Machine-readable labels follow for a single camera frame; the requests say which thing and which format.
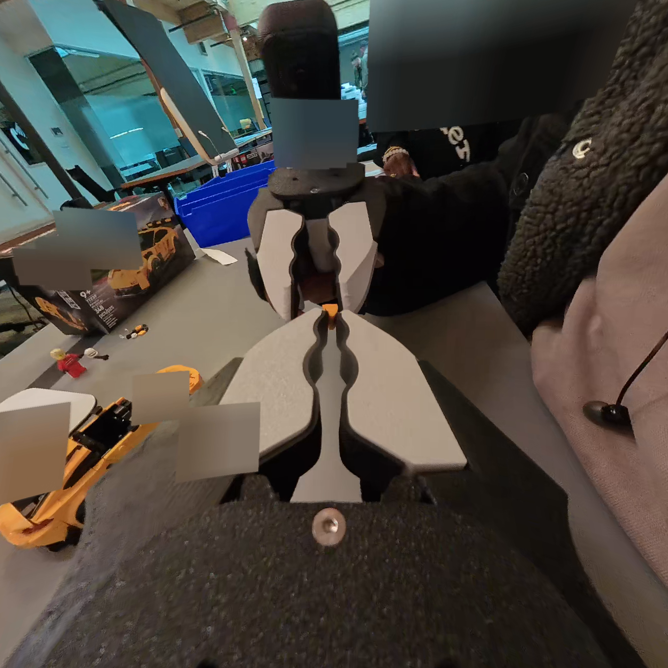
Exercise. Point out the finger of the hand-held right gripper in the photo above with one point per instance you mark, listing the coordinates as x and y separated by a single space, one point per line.
357 250
276 250

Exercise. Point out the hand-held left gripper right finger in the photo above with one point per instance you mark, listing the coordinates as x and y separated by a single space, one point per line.
386 396

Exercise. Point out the black lego set box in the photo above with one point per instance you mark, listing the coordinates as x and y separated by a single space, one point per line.
162 245

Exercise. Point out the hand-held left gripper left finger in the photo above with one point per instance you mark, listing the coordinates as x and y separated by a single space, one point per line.
271 375

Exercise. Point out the small orange lego bracket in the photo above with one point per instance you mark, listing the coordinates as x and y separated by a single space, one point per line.
330 311

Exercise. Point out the red lego minifigure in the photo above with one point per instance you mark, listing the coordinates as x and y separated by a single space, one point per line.
70 365

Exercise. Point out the yellow lego car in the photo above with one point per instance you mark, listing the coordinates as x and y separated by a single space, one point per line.
47 522

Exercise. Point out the blue plastic bin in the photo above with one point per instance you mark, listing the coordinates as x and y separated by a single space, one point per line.
255 175
224 224

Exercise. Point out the white paper scrap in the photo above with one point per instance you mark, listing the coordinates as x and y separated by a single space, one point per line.
216 255

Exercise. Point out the dark grey tilted panel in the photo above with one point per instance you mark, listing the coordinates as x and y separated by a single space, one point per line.
172 73

